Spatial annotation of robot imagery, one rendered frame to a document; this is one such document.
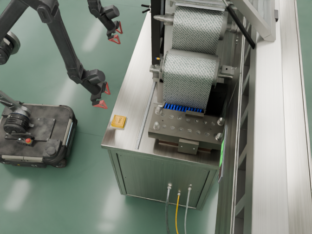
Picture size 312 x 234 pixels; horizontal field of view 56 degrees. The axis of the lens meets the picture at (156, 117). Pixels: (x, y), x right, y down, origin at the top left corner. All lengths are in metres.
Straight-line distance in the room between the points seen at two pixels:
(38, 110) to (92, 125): 0.49
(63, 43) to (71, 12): 2.70
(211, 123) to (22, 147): 1.59
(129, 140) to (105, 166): 0.98
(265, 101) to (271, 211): 0.31
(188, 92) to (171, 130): 0.21
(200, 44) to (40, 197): 1.76
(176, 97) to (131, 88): 0.39
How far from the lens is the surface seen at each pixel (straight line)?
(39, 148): 2.52
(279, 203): 0.75
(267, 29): 1.04
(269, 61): 1.00
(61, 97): 3.07
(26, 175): 2.73
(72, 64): 1.40
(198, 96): 1.51
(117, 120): 1.68
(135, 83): 1.86
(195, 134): 1.51
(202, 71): 1.40
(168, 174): 1.79
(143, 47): 2.08
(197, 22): 1.52
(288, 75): 1.29
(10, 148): 2.61
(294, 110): 1.19
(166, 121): 1.53
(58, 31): 1.29
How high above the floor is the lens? 2.32
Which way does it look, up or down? 56 degrees down
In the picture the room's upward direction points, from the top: straight up
